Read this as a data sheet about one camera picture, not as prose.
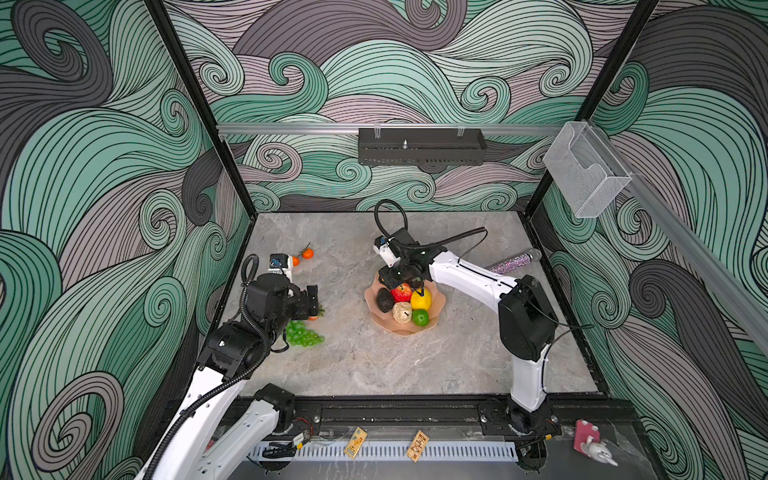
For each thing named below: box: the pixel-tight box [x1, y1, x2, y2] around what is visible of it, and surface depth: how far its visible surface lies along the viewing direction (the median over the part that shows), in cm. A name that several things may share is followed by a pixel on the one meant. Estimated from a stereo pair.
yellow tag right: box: [406, 429, 430, 463], surface depth 70 cm
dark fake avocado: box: [376, 287, 394, 313], surface depth 89 cm
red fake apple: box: [390, 282, 412, 303], surface depth 92 cm
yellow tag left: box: [344, 426, 368, 460], surface depth 71 cm
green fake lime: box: [412, 309, 429, 327], surface depth 85 cm
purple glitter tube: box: [490, 248, 542, 275], surface depth 103 cm
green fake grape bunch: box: [286, 320, 326, 347], surface depth 87 cm
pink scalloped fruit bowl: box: [364, 272, 447, 336], surface depth 89 cm
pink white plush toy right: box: [573, 420, 619, 467], surface depth 69 cm
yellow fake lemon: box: [410, 287, 432, 310], surface depth 91 cm
